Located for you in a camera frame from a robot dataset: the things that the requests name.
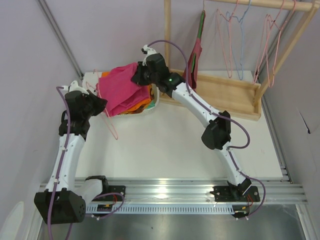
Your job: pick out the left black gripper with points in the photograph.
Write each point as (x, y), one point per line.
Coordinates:
(94, 104)

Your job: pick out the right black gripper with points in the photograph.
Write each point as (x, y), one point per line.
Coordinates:
(139, 76)

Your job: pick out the pink wire hanger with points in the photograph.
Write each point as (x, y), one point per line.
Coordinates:
(275, 50)
(105, 114)
(268, 24)
(224, 24)

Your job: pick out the pink trousers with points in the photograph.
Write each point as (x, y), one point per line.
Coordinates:
(124, 71)

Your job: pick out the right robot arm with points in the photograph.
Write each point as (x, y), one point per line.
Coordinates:
(217, 125)

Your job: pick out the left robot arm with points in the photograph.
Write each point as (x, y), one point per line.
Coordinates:
(60, 202)

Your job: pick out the green plastic hanger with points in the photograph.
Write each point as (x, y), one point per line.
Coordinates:
(200, 32)

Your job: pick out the white laundry basket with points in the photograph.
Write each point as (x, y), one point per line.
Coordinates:
(151, 106)

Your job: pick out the orange folded cloth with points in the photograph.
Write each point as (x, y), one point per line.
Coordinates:
(123, 96)

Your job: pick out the maroon tank top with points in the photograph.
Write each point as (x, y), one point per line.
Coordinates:
(192, 81)

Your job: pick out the wooden clothes rack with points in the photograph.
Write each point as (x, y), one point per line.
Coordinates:
(242, 98)

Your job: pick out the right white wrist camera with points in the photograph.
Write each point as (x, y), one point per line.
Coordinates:
(147, 51)

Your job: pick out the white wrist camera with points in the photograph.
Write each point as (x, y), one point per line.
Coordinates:
(74, 86)
(147, 51)

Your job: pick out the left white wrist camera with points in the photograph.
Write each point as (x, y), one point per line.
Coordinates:
(74, 86)

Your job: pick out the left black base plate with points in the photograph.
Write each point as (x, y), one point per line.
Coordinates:
(120, 189)

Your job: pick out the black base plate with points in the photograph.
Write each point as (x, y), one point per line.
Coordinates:
(120, 189)
(223, 194)

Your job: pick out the white slotted cable duct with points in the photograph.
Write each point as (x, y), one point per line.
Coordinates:
(162, 209)

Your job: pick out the blue wire hanger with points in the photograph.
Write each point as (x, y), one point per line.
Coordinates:
(238, 63)

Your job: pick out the aluminium mounting rail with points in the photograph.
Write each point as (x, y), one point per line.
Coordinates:
(197, 191)

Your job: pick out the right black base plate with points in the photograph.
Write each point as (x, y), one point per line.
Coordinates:
(223, 194)

